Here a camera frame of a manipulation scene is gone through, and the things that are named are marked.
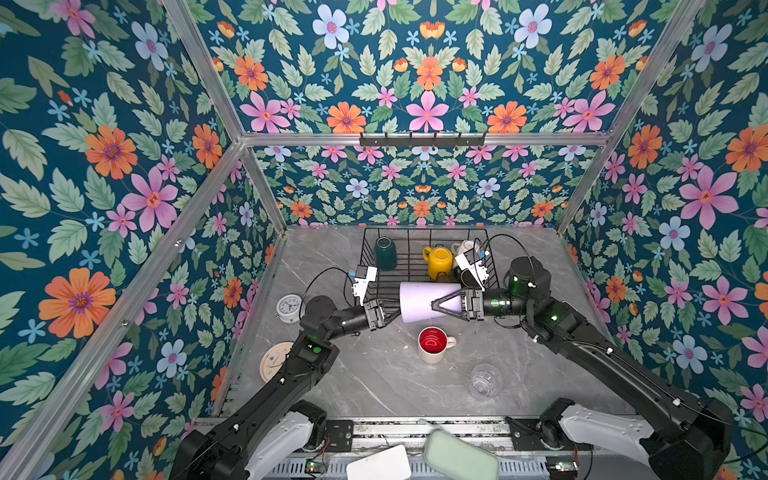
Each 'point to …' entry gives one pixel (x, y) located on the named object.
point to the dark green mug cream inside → (385, 253)
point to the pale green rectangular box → (456, 459)
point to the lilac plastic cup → (416, 299)
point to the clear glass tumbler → (485, 382)
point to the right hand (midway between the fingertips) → (437, 305)
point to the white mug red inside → (433, 343)
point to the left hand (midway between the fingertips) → (411, 307)
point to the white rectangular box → (388, 464)
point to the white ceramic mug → (465, 246)
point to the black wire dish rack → (411, 266)
